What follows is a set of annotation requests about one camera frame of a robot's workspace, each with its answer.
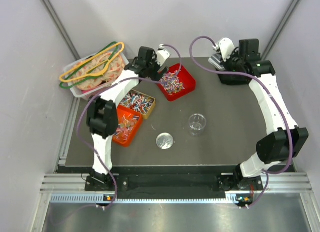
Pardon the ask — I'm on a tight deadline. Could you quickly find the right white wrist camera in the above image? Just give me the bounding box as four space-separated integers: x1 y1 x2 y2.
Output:
213 37 236 62

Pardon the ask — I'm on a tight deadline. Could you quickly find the green clothes hanger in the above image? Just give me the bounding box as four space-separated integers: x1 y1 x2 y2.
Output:
59 42 125 90

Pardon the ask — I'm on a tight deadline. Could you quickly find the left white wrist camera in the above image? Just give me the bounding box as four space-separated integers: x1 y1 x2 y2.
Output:
156 44 171 67

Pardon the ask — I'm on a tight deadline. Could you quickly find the gold tin candy box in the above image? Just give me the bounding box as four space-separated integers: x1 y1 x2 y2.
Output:
120 89 156 119

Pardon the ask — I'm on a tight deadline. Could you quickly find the silver metal scoop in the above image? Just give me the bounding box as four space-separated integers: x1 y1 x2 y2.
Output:
208 53 226 71

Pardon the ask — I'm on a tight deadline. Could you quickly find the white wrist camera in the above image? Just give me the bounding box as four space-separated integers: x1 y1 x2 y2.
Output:
156 44 171 67
213 37 236 62

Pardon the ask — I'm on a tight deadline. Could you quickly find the purple cable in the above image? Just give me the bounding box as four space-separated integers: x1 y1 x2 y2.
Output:
76 43 182 209
189 36 293 209

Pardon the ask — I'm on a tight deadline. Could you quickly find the black folded cloth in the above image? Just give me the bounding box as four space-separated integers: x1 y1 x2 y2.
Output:
218 67 252 86

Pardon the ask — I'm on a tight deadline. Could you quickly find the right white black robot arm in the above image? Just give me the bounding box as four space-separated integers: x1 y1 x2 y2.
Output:
218 38 309 190

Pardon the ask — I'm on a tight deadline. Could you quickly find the pile of wrapped candies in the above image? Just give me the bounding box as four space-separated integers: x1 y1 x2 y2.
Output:
160 72 185 95

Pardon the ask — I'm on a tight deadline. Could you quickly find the aluminium frame rail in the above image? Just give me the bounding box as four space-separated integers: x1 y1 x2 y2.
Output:
40 172 313 193

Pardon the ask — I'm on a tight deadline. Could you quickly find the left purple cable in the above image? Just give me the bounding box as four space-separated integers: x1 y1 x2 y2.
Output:
76 43 182 209

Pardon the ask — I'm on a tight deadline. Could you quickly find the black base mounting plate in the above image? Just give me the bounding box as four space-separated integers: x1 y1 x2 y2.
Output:
84 166 265 192

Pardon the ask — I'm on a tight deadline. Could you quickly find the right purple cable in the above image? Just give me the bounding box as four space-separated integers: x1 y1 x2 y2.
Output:
189 36 293 209

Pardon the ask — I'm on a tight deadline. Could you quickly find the floral patterned cloth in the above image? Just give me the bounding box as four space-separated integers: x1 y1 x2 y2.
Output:
67 51 125 91

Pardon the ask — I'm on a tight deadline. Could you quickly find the white plastic basket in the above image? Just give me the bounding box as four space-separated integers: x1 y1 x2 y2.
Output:
60 52 129 100

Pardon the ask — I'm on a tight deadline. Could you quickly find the clear glass jar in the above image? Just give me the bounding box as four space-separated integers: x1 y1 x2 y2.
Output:
188 113 207 136

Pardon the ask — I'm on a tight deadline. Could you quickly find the silver round jar lid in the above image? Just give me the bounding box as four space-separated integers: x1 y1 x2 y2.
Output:
156 132 174 149

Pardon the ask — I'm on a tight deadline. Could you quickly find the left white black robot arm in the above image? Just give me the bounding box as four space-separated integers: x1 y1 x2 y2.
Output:
86 44 170 190

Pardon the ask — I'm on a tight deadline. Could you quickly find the yellow clothes hanger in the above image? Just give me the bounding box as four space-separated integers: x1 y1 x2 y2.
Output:
58 42 126 82

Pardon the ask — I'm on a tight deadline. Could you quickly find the red candy tray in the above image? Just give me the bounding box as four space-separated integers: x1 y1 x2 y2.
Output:
157 63 197 101

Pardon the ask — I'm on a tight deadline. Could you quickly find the orange candy tray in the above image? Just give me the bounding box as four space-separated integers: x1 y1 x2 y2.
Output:
112 105 143 147

